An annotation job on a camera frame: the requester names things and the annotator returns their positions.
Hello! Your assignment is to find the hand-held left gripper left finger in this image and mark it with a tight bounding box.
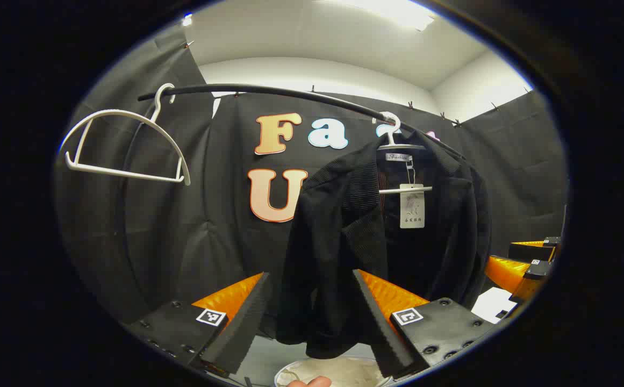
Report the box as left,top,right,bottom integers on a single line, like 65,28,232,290
124,271,273,377

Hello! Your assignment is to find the black ribbed jacket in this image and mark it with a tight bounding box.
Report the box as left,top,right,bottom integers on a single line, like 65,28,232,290
275,129,492,360

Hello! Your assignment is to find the black backdrop cloth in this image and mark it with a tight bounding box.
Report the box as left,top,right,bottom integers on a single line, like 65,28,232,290
54,21,569,334

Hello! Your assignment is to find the white paper hang tag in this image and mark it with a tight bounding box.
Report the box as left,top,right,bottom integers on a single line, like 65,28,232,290
399,184,426,229

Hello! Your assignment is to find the white empty clothes hanger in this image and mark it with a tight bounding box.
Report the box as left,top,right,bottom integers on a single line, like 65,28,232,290
64,83,191,187

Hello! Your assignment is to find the white clothes hanger with bar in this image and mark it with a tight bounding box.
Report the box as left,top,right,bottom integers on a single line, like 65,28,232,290
372,111,434,195

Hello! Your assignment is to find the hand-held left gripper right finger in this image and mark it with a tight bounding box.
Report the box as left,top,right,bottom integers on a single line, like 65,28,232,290
352,269,500,379

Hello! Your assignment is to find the white flat board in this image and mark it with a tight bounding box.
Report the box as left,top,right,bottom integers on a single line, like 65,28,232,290
471,286,518,325

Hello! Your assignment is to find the white laundry hamper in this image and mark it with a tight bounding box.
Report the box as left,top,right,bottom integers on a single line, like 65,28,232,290
274,356,396,387

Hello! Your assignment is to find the black clothes rail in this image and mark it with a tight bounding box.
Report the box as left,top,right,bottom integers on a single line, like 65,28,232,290
116,83,468,310

